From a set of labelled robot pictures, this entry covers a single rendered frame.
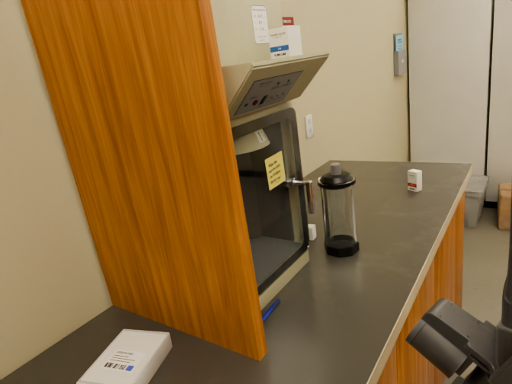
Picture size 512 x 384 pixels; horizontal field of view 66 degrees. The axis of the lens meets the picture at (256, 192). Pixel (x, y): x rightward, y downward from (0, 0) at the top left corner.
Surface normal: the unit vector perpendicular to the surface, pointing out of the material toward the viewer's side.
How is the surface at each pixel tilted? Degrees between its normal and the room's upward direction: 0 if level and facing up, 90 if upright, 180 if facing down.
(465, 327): 21
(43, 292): 90
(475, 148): 90
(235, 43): 90
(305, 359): 0
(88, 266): 90
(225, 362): 0
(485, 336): 25
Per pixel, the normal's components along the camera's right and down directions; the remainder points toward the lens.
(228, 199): -0.55, 0.34
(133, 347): -0.15, -0.94
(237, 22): 0.82, 0.07
